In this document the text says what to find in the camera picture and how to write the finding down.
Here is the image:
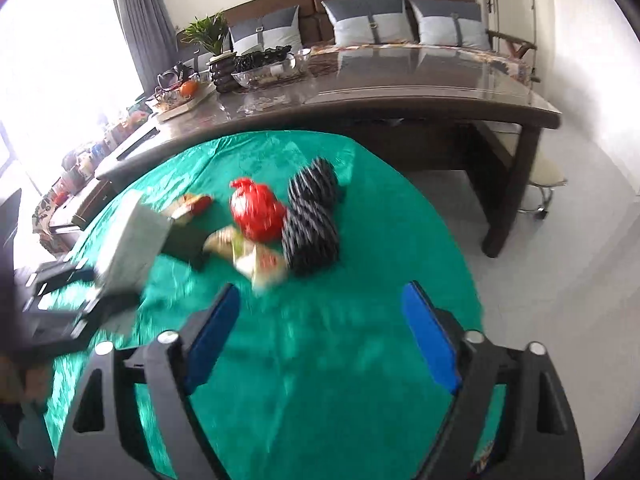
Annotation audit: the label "dark wooden coffee table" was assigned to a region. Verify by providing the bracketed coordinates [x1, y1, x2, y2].
[95, 45, 561, 258]

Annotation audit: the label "potted green plant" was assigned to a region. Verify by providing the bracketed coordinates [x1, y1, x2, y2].
[180, 12, 238, 93]

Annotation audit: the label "cream rolling stool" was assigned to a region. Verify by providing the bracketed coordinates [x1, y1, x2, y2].
[520, 152, 568, 220]

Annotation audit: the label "glass fruit bowl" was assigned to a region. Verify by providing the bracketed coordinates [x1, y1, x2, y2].
[231, 49, 312, 88]

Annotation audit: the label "white tissue packet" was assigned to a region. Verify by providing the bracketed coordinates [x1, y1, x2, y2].
[92, 191, 171, 293]

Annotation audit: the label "grey two-tone cushion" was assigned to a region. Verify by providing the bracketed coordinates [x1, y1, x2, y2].
[227, 5, 303, 56]
[321, 0, 413, 46]
[409, 0, 488, 51]

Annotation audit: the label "dark grapes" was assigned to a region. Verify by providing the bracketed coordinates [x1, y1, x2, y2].
[235, 45, 293, 73]

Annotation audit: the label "red snack packet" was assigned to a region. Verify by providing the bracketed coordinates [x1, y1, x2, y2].
[170, 194, 213, 223]

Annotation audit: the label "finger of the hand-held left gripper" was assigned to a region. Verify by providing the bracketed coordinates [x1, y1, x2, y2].
[30, 257, 98, 298]
[75, 290, 143, 346]

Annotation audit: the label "black foam net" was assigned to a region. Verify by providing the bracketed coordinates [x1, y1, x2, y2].
[281, 156, 347, 277]

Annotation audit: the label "white fruit tray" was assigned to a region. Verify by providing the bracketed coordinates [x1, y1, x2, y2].
[145, 82, 218, 122]

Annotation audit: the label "green tablecloth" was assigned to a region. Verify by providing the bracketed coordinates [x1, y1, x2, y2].
[42, 130, 506, 480]

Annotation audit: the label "red plastic bag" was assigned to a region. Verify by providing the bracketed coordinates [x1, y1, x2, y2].
[229, 176, 287, 242]

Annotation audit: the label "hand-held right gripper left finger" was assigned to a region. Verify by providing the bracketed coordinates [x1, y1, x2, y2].
[52, 282, 241, 480]

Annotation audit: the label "floral sofa cover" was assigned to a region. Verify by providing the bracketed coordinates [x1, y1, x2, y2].
[310, 42, 531, 78]

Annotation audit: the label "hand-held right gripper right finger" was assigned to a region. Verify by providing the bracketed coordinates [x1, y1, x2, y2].
[401, 281, 586, 480]

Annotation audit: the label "row of small bottles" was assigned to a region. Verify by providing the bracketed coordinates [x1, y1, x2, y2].
[50, 105, 161, 201]

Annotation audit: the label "brown side bench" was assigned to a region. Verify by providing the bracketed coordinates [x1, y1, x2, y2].
[32, 175, 118, 251]

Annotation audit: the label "grey curtain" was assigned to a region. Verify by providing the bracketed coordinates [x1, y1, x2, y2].
[106, 0, 178, 96]

